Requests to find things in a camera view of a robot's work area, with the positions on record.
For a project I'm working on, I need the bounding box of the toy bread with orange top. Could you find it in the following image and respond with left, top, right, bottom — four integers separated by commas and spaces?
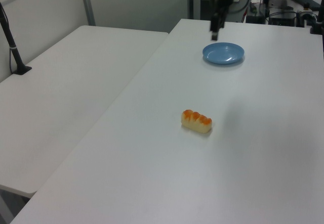
180, 109, 213, 134

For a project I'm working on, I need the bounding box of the blue round plate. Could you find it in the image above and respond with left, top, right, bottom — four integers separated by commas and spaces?
202, 42, 246, 65

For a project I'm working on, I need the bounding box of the black electronics box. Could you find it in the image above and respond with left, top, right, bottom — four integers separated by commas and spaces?
268, 11, 297, 27

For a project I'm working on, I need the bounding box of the black clamp stand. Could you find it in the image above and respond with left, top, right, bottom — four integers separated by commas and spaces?
309, 0, 324, 35

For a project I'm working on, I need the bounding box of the grey metal partition post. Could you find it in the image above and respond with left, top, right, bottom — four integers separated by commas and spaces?
78, 0, 96, 27

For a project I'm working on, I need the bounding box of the black camera stand pole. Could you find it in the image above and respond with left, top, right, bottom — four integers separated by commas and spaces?
0, 2, 32, 76

